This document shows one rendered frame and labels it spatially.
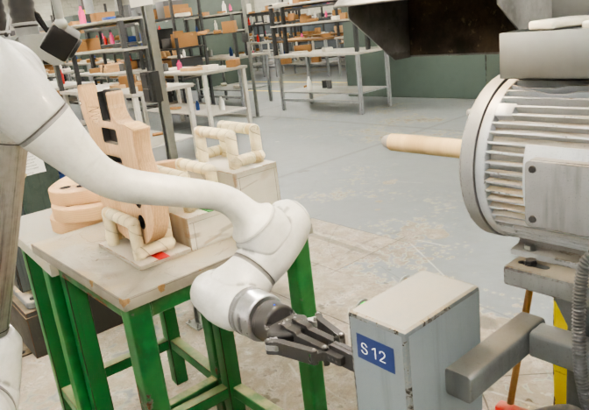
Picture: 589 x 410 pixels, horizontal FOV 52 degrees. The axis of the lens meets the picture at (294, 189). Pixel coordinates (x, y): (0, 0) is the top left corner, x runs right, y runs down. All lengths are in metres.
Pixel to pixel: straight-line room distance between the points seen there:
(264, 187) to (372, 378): 0.97
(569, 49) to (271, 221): 0.61
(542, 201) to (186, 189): 0.60
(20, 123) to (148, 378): 0.74
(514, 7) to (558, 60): 0.17
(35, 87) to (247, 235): 0.46
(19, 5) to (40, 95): 2.08
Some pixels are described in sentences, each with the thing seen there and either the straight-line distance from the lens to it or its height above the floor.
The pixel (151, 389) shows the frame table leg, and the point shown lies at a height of 0.69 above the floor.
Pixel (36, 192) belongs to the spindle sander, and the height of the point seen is 0.79.
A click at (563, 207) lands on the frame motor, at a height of 1.23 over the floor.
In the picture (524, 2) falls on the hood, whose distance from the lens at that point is 1.02.
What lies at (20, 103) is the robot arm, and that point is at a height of 1.41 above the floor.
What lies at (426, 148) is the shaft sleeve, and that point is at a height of 1.25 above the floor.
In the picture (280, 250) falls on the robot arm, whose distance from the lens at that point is 1.18.
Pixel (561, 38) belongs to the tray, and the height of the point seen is 1.43.
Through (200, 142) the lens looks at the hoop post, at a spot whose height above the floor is 1.16.
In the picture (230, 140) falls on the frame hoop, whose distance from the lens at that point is 1.66.
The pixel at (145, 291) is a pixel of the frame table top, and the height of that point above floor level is 0.93.
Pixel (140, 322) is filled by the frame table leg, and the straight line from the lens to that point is 1.46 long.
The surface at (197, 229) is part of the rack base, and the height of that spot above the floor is 0.99.
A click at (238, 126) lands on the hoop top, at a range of 1.76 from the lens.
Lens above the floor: 1.49
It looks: 16 degrees down
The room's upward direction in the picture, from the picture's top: 7 degrees counter-clockwise
